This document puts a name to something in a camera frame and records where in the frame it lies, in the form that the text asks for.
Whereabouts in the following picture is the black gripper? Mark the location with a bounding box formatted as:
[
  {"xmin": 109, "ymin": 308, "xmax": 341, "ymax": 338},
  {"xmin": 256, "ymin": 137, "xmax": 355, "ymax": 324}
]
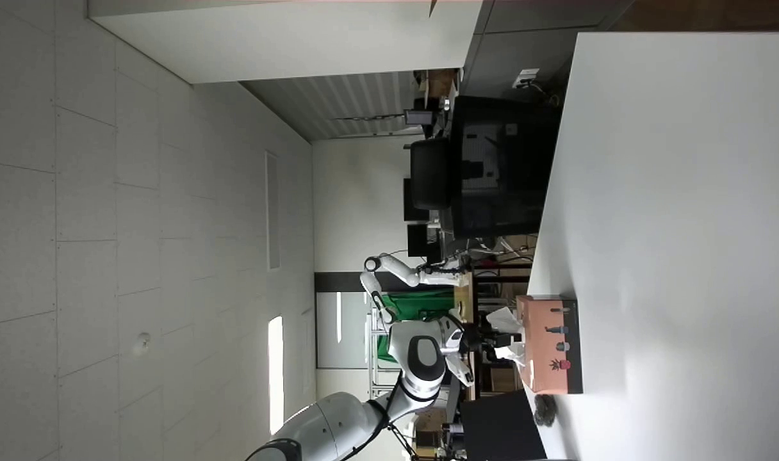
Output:
[{"xmin": 457, "ymin": 320, "xmax": 521, "ymax": 356}]

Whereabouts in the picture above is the white tissue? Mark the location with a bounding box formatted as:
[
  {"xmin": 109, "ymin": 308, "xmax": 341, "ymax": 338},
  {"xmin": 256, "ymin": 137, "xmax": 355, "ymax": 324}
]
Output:
[{"xmin": 484, "ymin": 308, "xmax": 530, "ymax": 367}]

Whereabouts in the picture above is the large black box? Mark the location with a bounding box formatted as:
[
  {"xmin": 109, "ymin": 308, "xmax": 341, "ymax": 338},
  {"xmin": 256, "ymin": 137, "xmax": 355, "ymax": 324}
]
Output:
[{"xmin": 458, "ymin": 389, "xmax": 549, "ymax": 461}]

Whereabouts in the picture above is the wooden workbench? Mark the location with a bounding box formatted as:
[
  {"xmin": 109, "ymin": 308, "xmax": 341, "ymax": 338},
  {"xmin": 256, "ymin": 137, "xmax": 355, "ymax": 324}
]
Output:
[{"xmin": 450, "ymin": 272, "xmax": 480, "ymax": 404}]

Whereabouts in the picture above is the small black round object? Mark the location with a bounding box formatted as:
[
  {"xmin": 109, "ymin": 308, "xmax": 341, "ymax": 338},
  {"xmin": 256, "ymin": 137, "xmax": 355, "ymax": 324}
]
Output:
[{"xmin": 534, "ymin": 391, "xmax": 560, "ymax": 427}]

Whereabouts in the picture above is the green cloth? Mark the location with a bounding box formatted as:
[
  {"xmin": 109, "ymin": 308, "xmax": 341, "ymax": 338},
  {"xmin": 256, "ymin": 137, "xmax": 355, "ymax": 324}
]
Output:
[{"xmin": 377, "ymin": 288, "xmax": 457, "ymax": 370}]

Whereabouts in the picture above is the black tripod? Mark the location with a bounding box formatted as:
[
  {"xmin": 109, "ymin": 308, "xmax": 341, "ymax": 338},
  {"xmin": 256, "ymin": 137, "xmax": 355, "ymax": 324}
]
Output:
[{"xmin": 391, "ymin": 425, "xmax": 421, "ymax": 459}]

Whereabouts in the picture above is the black cabinet with equipment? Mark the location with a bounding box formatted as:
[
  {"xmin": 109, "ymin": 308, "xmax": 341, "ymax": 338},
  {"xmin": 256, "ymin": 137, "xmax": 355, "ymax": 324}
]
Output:
[{"xmin": 450, "ymin": 92, "xmax": 564, "ymax": 243}]

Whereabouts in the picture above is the black computer monitor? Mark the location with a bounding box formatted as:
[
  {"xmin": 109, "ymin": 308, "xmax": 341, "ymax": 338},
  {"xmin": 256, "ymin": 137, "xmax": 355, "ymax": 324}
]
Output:
[{"xmin": 402, "ymin": 138, "xmax": 457, "ymax": 219}]

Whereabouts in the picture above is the white wall panel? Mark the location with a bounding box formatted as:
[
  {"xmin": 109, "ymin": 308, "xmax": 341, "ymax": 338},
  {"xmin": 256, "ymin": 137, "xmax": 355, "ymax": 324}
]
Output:
[{"xmin": 314, "ymin": 289, "xmax": 371, "ymax": 372}]

